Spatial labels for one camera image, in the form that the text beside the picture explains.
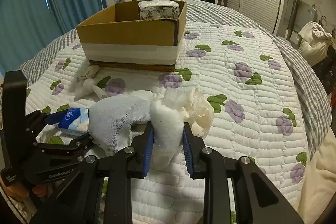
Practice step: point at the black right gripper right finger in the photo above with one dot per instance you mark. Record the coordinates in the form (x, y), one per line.
(234, 186)

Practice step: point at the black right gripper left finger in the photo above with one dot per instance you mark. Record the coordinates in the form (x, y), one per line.
(77, 199)

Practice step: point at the small blue tissue packet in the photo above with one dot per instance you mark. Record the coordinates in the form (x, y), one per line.
(75, 121)

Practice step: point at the white mesh cloth bundle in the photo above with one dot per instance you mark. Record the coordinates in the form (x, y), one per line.
(111, 119)

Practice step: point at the white fluffy cotton wad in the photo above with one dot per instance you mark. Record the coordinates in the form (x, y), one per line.
(168, 123)

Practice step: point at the white knotted sock toy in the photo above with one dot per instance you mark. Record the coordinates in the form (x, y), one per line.
(85, 83)

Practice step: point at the large tissue pack floral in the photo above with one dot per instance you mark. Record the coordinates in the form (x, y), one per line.
(158, 9)

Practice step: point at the cream lace fabric bundle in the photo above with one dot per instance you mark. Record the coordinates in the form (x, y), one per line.
(198, 112)

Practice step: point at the operator hand orange glove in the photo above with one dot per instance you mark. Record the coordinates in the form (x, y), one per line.
(18, 191)

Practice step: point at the white quilt purple flowers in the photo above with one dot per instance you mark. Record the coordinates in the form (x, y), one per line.
(167, 195)

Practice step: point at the open cardboard box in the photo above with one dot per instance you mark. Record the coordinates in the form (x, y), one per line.
(117, 37)

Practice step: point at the teal window curtain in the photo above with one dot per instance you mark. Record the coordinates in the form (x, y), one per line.
(39, 3)

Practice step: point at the grey checked bed sheet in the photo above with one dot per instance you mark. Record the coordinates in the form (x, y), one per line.
(267, 101)

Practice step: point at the white stuffed laundry bag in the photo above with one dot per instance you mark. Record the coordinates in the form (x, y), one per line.
(314, 43)

